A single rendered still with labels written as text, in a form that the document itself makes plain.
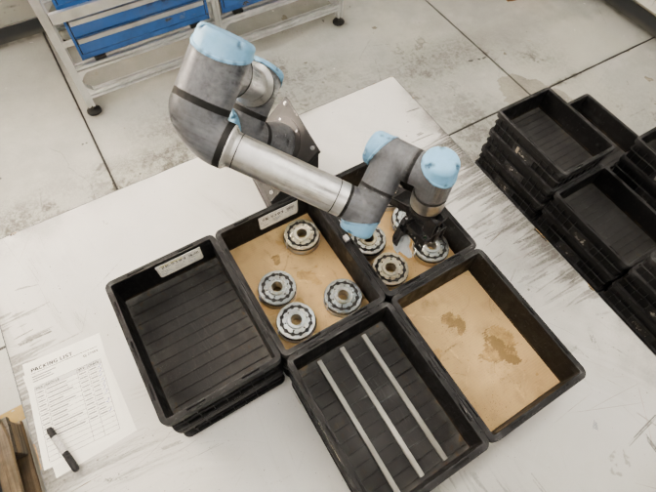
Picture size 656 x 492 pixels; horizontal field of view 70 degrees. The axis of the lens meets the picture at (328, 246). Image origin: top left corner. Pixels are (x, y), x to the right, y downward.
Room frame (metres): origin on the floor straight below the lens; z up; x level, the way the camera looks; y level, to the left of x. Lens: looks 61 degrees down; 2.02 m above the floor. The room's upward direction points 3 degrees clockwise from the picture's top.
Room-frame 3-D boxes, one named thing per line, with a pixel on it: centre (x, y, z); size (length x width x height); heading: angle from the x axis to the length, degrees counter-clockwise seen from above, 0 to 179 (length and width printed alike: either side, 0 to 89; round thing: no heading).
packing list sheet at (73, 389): (0.22, 0.66, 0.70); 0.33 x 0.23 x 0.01; 34
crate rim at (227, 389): (0.38, 0.32, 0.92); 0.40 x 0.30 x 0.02; 34
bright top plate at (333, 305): (0.50, -0.05, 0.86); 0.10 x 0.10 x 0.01
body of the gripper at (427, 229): (0.59, -0.22, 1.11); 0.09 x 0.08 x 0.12; 40
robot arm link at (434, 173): (0.60, -0.21, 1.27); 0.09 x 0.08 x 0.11; 61
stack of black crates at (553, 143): (1.41, -0.92, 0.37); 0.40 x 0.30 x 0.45; 34
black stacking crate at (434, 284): (0.38, -0.40, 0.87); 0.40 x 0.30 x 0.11; 34
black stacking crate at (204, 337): (0.38, 0.32, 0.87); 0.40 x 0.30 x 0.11; 34
